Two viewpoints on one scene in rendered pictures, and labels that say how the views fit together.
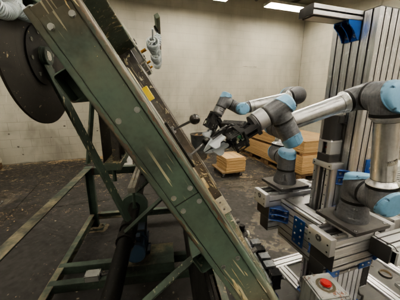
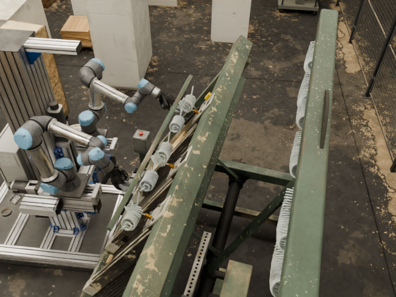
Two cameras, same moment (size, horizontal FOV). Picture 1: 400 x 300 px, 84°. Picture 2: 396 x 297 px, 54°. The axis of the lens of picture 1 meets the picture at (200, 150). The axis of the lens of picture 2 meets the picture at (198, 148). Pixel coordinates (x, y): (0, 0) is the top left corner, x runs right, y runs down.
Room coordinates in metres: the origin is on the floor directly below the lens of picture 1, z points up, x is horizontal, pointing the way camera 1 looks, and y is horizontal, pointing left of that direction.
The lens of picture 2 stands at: (2.74, 0.99, 3.20)
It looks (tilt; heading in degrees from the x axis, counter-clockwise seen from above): 45 degrees down; 204
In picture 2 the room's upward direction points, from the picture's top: 1 degrees clockwise
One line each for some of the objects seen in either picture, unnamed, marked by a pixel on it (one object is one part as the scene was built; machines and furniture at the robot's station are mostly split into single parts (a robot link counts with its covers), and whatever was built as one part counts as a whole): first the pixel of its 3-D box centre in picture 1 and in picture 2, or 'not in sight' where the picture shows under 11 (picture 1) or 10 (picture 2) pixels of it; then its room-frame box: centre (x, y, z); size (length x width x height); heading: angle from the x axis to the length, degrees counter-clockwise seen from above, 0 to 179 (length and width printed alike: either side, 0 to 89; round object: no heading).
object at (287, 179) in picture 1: (284, 174); (68, 179); (1.47, -0.59, 1.09); 0.15 x 0.15 x 0.10
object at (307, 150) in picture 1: (282, 146); not in sight; (5.34, -2.01, 0.39); 2.46 x 1.05 x 0.78; 19
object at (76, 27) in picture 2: not in sight; (82, 33); (-1.61, -3.02, 0.15); 0.61 x 0.52 x 0.31; 19
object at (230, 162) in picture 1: (227, 163); not in sight; (4.54, -0.59, 0.20); 0.61 x 0.53 x 0.40; 19
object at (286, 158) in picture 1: (286, 158); (64, 168); (1.48, -0.59, 1.20); 0.13 x 0.12 x 0.14; 5
